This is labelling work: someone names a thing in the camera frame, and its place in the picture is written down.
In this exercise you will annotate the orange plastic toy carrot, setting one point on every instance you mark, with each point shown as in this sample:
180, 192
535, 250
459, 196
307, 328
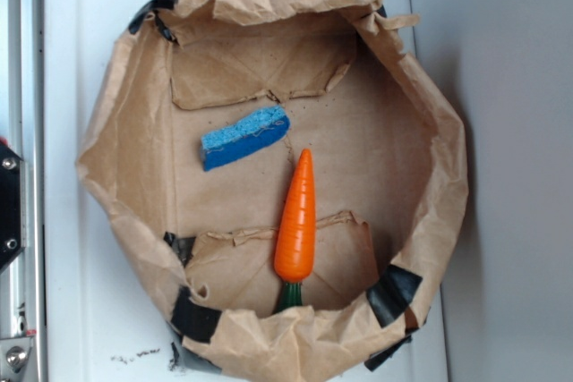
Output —
295, 249

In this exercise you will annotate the blue sponge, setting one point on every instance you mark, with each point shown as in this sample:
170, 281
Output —
258, 130

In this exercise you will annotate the black metal bracket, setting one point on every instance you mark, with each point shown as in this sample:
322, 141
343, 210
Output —
10, 206

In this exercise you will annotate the silver aluminium frame rail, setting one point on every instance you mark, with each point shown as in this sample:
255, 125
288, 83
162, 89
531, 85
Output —
23, 308

